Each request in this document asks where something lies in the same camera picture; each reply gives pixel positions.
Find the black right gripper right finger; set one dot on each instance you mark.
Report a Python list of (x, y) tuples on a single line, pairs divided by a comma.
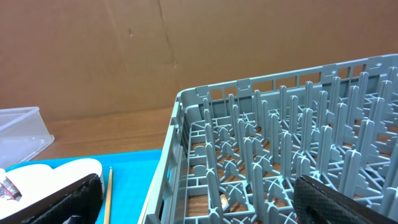
[(314, 202)]

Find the grey plastic dishwasher rack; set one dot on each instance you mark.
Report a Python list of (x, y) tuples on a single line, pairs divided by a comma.
[(234, 150)]

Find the teal plastic serving tray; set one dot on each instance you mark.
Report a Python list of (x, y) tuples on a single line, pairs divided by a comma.
[(132, 175)]

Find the clear plastic waste bin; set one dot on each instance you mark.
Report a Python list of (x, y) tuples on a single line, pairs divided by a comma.
[(24, 135)]

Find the large white plate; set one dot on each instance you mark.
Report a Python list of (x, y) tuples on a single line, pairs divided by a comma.
[(36, 181)]

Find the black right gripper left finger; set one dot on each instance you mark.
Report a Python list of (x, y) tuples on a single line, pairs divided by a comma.
[(79, 202)]

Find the red foil wrapper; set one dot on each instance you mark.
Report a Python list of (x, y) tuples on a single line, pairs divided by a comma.
[(8, 190)]

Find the wooden chopstick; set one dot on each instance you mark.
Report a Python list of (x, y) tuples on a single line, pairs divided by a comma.
[(107, 211)]

